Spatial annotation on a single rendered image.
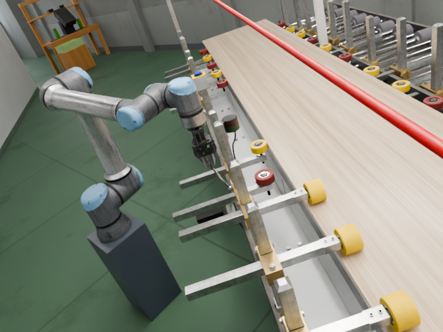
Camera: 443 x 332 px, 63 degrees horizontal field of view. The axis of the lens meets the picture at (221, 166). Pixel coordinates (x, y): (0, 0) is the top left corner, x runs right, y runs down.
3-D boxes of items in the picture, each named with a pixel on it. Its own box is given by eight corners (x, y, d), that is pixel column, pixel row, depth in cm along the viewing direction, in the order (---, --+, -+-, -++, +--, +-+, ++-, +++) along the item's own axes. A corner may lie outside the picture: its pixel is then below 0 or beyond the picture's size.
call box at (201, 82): (197, 93, 181) (192, 78, 177) (195, 89, 187) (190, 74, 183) (210, 88, 181) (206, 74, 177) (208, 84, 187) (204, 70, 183)
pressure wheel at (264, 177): (263, 203, 152) (256, 181, 146) (258, 192, 159) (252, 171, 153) (281, 196, 152) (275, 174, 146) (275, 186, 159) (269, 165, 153)
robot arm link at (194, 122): (178, 112, 135) (203, 103, 135) (182, 124, 138) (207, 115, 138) (180, 121, 127) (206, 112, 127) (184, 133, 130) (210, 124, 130)
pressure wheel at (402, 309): (390, 305, 80) (375, 292, 88) (402, 339, 80) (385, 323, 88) (416, 296, 80) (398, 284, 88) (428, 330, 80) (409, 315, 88)
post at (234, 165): (262, 263, 143) (229, 166, 118) (259, 257, 146) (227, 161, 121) (269, 261, 143) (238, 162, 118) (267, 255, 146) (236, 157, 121)
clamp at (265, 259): (267, 287, 102) (263, 275, 99) (255, 253, 114) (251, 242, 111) (288, 280, 102) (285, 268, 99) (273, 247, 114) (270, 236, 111)
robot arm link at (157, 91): (134, 93, 132) (157, 92, 125) (155, 79, 139) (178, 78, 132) (144, 115, 137) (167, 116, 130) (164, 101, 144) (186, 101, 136)
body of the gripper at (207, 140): (197, 160, 135) (186, 132, 129) (195, 150, 143) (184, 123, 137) (216, 153, 135) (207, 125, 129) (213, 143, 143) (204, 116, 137)
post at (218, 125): (244, 217, 162) (213, 125, 137) (242, 213, 165) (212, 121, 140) (252, 215, 162) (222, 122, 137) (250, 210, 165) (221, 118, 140)
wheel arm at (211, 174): (182, 191, 175) (179, 184, 173) (181, 187, 178) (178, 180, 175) (267, 161, 175) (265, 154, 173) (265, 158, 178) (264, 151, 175)
